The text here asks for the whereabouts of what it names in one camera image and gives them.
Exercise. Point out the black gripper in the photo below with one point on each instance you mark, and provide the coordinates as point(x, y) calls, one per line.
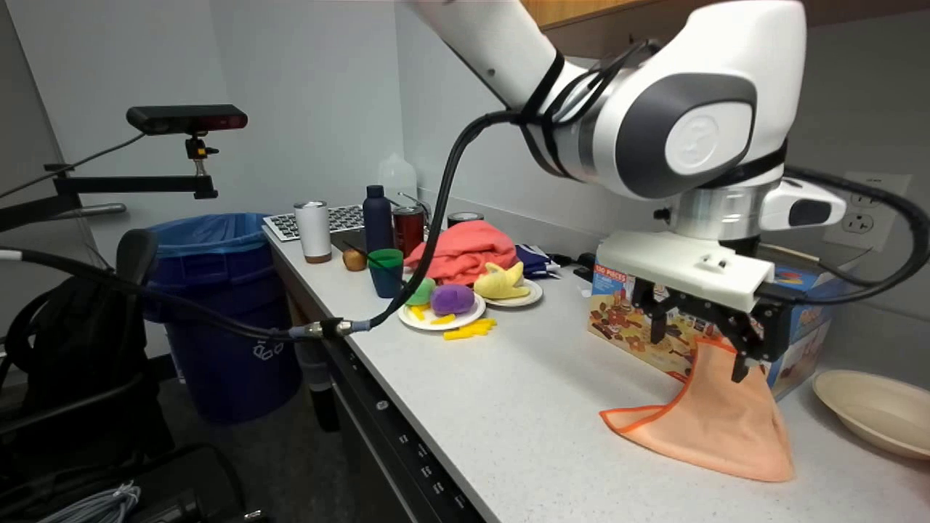
point(715, 312)

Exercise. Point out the orange cloth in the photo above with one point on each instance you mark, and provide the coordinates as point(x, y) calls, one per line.
point(715, 425)

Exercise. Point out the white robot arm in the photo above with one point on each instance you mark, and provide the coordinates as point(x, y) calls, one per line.
point(677, 117)

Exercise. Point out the coral red cloth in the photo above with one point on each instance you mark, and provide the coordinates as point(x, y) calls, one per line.
point(465, 250)

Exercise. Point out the grey crumpled cloth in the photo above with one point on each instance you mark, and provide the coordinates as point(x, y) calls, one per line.
point(90, 502)

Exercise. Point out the colourful toy box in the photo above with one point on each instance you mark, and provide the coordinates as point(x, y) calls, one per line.
point(628, 330)

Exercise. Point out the beige plate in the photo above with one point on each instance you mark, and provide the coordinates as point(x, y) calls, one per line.
point(872, 410)

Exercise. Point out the dark blue fabric item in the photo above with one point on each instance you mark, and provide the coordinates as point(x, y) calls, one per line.
point(535, 260)

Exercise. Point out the yellow plush toy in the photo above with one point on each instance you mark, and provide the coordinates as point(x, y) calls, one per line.
point(497, 282)

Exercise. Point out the yellow felt fry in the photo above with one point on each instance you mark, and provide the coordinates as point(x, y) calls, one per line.
point(468, 330)
point(420, 314)

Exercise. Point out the white paper plate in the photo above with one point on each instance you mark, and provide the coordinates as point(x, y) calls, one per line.
point(454, 321)

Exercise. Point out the purple plush ball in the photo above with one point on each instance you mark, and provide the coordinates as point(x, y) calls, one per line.
point(452, 299)

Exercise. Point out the green plush pear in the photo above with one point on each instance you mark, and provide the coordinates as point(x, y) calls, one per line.
point(420, 295)

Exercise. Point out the red cup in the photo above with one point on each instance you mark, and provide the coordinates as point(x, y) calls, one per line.
point(409, 232)

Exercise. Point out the green bowl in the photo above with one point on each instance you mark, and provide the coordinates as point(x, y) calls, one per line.
point(385, 271)

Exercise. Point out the translucent plastic jug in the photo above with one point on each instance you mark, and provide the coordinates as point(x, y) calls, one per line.
point(395, 177)

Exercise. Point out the dark blue bottle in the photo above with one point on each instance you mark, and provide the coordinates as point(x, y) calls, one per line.
point(380, 222)

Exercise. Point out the wooden upper cabinet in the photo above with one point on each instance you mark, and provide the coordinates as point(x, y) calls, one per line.
point(853, 6)

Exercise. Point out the small brown object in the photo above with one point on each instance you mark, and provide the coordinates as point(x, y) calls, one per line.
point(352, 260)

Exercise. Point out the white cup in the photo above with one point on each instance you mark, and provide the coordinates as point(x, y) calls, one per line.
point(313, 232)

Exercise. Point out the white keyboard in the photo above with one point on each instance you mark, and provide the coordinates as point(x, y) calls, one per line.
point(281, 224)

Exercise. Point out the blue trash bin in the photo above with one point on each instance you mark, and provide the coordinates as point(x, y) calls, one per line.
point(221, 308)

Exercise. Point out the white gripper mount plate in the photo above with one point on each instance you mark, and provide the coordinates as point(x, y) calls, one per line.
point(677, 261)

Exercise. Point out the white wall outlet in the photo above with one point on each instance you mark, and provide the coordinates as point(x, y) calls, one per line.
point(868, 219)

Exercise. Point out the black depth camera bar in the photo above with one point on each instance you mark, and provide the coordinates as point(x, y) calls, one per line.
point(183, 120)

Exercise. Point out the black camera boom stand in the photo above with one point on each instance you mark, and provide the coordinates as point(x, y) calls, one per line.
point(116, 183)

